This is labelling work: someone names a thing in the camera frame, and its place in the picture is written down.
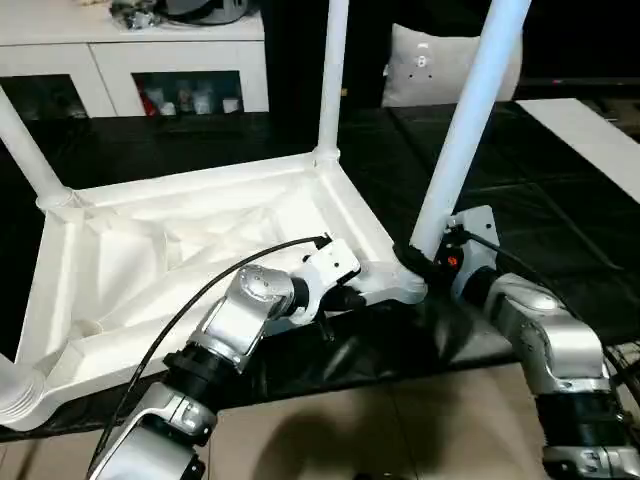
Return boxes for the loose floor cables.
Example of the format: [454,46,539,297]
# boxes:
[607,344,640,391]

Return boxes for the black cabinet with gold label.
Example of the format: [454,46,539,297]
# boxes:
[264,0,401,109]

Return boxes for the grey bag with black strap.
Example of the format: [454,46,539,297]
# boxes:
[164,0,259,25]

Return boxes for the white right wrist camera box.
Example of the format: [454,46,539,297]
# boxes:
[444,204,499,301]

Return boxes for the crumpled patterned bag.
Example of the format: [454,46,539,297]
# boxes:
[109,2,164,32]

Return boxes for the white sideboard with glass doors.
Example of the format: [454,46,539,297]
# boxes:
[0,0,271,119]

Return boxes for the black mat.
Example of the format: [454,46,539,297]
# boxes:
[0,97,640,436]

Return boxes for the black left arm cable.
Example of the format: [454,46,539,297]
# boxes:
[87,232,332,476]

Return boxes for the grey pillow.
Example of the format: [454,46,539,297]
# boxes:
[382,22,524,109]

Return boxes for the white flat board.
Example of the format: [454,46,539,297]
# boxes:
[514,98,640,206]

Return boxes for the white plastic table top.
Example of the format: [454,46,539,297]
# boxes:
[12,149,429,434]

